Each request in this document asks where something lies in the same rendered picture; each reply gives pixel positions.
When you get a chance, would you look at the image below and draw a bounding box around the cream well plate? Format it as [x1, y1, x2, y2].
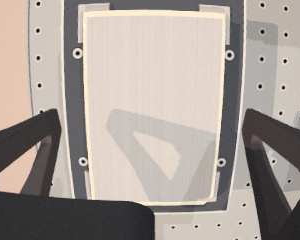
[83, 10, 225, 205]

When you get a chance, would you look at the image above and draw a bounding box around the grey flat base plate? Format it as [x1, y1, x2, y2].
[26, 0, 300, 240]

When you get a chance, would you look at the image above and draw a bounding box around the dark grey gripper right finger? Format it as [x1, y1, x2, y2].
[242, 108, 300, 240]

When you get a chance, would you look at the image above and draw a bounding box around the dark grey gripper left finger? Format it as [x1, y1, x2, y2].
[0, 108, 62, 196]

